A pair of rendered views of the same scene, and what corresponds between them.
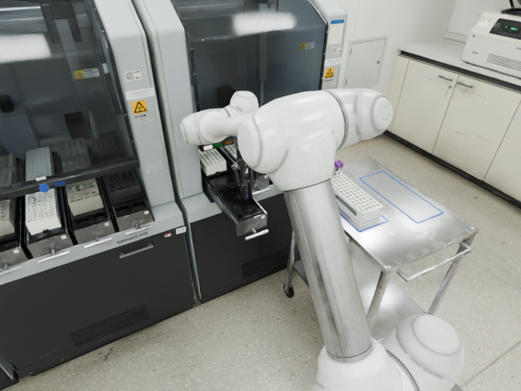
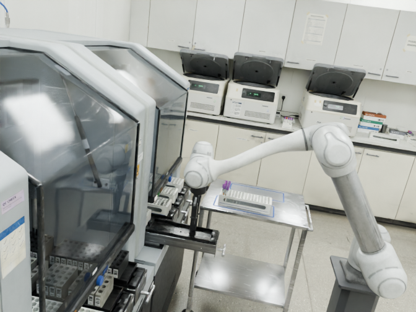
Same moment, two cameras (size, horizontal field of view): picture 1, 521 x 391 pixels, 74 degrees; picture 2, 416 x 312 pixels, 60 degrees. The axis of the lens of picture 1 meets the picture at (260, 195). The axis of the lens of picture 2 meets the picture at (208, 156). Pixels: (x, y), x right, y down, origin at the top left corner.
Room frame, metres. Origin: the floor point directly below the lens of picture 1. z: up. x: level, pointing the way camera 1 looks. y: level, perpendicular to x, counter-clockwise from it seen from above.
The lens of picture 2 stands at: (0.24, 1.35, 1.72)
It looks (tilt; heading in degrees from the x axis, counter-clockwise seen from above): 18 degrees down; 305
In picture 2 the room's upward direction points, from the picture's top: 8 degrees clockwise
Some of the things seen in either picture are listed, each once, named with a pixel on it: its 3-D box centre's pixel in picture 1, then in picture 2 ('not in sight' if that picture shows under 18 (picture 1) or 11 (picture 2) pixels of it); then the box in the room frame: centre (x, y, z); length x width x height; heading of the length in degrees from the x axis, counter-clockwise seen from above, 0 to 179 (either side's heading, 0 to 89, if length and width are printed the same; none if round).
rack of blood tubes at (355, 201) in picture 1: (346, 195); (244, 200); (1.12, -0.35, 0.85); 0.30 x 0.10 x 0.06; 27
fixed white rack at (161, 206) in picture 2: (239, 153); (142, 203); (1.48, 0.11, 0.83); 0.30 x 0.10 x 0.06; 29
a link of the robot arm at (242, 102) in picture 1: (241, 114); (201, 158); (1.16, 0.07, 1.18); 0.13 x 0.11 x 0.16; 120
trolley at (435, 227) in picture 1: (360, 269); (245, 257); (1.12, -0.49, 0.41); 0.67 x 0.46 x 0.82; 27
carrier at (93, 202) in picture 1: (86, 204); (104, 291); (1.06, 0.68, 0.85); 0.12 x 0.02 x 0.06; 120
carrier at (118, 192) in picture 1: (126, 193); (121, 265); (1.13, 0.54, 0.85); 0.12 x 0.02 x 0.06; 119
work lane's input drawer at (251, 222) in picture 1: (220, 182); (153, 230); (1.31, 0.19, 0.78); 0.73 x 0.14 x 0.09; 29
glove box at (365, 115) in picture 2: not in sight; (374, 115); (1.12, -3.06, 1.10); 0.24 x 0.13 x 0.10; 27
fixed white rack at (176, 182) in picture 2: not in sight; (158, 182); (1.63, -0.16, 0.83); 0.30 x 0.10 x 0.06; 29
